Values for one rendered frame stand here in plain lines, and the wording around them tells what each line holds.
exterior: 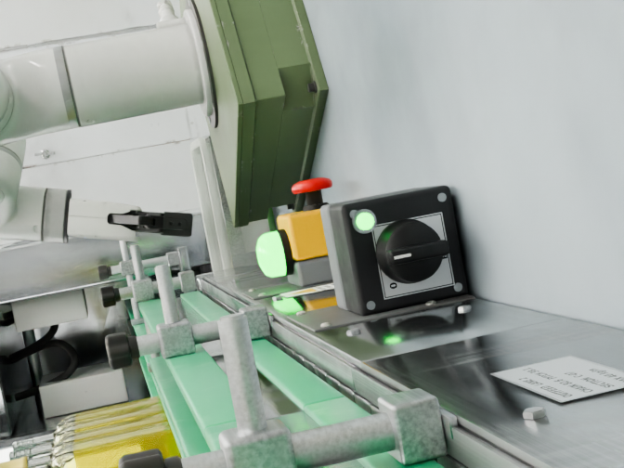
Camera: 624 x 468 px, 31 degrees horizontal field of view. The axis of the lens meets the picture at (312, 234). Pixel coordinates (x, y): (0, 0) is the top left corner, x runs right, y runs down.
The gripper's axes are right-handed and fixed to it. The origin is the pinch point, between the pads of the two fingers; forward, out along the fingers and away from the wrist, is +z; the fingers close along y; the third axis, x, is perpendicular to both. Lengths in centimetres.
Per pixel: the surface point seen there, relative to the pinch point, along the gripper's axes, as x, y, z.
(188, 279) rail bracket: -7.3, 10.7, 1.4
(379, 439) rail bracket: -11, 116, 2
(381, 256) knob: -4, 85, 9
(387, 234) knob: -2, 86, 9
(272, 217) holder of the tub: 1.8, 6.2, 12.5
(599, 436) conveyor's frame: -10, 125, 7
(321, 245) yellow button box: -3, 56, 10
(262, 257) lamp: -4, 54, 5
